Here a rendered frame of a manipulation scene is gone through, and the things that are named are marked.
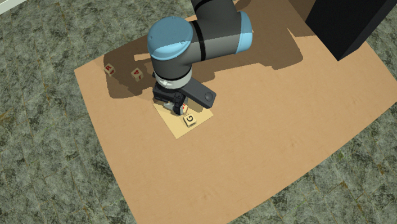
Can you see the pale yellow mat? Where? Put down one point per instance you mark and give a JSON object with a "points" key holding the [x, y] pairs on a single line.
{"points": [[176, 123]]}

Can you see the cream block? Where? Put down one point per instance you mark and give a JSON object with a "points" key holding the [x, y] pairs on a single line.
{"points": [[185, 108], [190, 120], [137, 74], [109, 69]]}

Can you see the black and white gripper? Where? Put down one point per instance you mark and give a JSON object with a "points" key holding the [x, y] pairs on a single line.
{"points": [[175, 97]]}

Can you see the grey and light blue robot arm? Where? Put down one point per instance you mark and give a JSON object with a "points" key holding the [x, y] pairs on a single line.
{"points": [[174, 44]]}

